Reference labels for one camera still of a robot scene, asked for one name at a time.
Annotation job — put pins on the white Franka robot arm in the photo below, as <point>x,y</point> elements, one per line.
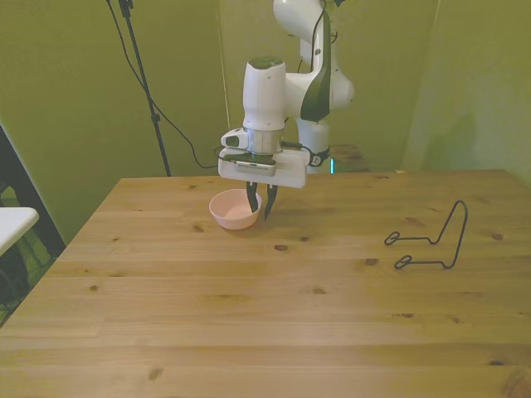
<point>265,95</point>

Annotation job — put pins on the pink plastic bowl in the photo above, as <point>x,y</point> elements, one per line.
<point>232,215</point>

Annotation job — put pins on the black tripod camera stand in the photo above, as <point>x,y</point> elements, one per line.
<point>143,79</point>

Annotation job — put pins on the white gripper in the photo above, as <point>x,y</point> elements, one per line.
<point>290,172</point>

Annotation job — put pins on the black leaning frame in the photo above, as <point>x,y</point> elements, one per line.
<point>29,199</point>

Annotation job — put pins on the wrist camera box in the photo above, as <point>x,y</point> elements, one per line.
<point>253,165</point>

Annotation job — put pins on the white side table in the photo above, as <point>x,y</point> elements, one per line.
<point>14,221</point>

